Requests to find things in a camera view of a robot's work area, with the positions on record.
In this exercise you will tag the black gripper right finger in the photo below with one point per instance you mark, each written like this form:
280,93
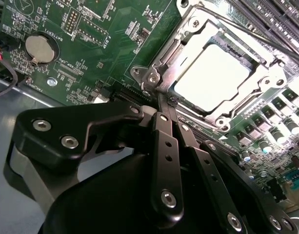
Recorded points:
207,168

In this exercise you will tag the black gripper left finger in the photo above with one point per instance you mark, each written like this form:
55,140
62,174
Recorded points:
49,141

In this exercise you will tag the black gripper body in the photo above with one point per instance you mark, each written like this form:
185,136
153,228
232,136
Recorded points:
103,207

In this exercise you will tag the silver CPU plate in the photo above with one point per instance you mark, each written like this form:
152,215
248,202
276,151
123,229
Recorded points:
212,78

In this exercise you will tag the metal socket cover frame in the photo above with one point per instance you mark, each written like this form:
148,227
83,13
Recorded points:
187,36

